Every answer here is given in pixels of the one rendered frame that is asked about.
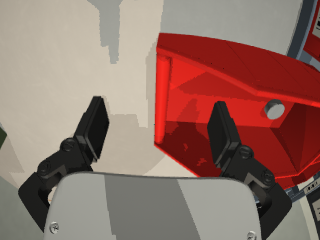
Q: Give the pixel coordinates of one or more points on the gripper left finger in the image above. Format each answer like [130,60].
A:
[86,144]

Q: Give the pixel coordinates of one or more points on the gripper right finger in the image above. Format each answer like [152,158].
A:
[237,162]

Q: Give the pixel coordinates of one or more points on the grey metal shelf rack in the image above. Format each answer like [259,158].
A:
[295,51]

